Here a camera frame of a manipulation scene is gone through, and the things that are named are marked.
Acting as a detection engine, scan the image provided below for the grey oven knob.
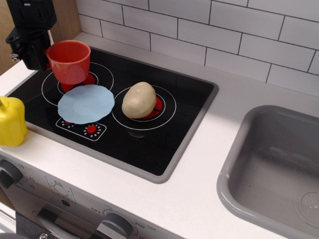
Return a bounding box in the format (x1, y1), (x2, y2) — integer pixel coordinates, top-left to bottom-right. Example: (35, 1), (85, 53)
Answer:
(96, 213), (133, 239)
(0, 160), (23, 189)

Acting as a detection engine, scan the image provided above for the wooden side panel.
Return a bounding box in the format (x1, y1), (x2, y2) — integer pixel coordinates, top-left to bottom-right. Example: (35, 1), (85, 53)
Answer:
(0, 0), (82, 74)

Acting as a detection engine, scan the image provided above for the grey middle oven knob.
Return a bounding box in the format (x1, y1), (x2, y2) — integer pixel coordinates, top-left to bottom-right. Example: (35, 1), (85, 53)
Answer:
(96, 213), (133, 239)

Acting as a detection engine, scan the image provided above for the grey left oven knob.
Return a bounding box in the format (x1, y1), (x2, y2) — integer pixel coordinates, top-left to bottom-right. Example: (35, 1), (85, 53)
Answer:
(0, 160), (23, 189)

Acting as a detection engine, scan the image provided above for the beige toy potato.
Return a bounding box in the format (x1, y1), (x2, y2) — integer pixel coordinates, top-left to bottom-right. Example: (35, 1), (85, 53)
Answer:
(122, 82), (157, 119)

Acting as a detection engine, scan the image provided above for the red plastic cup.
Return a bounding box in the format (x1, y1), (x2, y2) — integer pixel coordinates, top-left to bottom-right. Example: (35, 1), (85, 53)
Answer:
(46, 40), (91, 85)

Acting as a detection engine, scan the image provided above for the grey toy sink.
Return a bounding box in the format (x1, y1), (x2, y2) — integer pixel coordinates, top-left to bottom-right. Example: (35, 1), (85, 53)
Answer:
(217, 106), (319, 239)

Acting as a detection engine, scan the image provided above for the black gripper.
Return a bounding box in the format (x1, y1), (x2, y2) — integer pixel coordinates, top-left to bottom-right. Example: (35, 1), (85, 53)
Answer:
(5, 0), (57, 70)

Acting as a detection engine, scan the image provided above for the light blue plate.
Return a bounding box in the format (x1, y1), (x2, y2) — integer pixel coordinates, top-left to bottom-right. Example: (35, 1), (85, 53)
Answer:
(58, 85), (115, 124)

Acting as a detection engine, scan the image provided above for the black toy stove top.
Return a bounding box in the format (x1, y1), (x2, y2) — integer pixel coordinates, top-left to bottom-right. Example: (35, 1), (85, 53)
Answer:
(8, 49), (218, 184)

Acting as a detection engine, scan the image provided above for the yellow toy bell pepper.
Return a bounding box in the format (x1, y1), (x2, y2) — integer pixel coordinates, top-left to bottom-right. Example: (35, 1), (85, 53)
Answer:
(0, 96), (27, 146)

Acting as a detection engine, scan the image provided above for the grey oven door handle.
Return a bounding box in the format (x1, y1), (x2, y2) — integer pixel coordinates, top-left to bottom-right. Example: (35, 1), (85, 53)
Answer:
(35, 209), (96, 239)

